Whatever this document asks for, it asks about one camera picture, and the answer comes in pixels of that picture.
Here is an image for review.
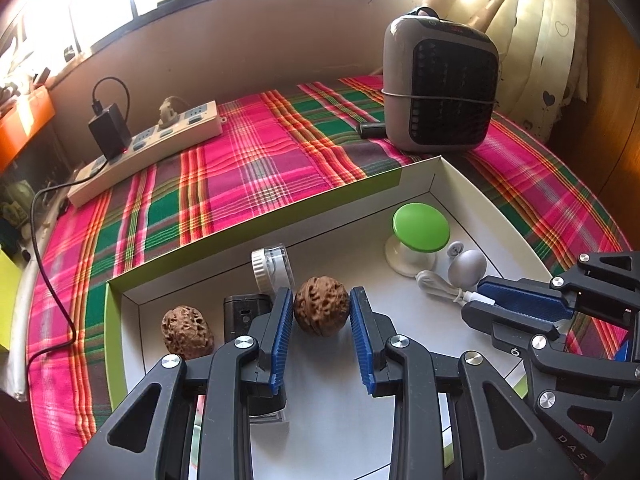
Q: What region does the brown walnut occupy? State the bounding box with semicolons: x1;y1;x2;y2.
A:
161;305;216;361
293;276;349;335

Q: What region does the grey egg-shaped toy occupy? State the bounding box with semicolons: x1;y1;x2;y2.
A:
445;241;487;288

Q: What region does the beige plug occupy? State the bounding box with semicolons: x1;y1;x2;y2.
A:
159;96;183;128

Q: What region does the green figurine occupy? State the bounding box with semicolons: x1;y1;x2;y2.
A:
0;180;26;226

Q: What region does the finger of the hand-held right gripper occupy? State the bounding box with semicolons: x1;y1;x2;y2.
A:
475;251;640;323
461;302;640;480

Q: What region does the black power strip cable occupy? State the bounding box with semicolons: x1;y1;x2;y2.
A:
31;182;77;361

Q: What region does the white clear cylinder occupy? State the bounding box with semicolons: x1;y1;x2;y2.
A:
250;243;292;295

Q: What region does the yellow green box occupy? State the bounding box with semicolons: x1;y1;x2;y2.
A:
0;250;23;351

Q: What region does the grey space heater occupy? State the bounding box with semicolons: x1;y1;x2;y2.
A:
382;7;501;153

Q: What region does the black charger cable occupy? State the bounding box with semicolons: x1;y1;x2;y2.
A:
91;76;133;126

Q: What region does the pink green plaid cloth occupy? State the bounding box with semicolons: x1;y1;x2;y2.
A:
27;74;633;480

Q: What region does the beige power strip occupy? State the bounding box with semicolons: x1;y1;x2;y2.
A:
66;100;224;208

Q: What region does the white usb cable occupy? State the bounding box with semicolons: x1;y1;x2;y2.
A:
416;269;496;306

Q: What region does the green white knob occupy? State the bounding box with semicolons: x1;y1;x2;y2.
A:
384;203;451;277

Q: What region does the orange plastic tray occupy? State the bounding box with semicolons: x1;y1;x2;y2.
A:
0;85;56;173

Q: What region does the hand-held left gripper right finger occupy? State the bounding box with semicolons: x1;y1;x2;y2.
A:
348;286;568;480

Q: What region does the cream heart print curtain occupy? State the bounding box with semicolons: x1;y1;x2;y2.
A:
425;0;601;141

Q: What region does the green white cardboard box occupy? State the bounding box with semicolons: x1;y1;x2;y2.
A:
106;156;568;480

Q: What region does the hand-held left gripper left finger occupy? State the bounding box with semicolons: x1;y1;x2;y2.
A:
60;286;296;480

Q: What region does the black charger adapter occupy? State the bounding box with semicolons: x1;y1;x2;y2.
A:
88;104;132;161

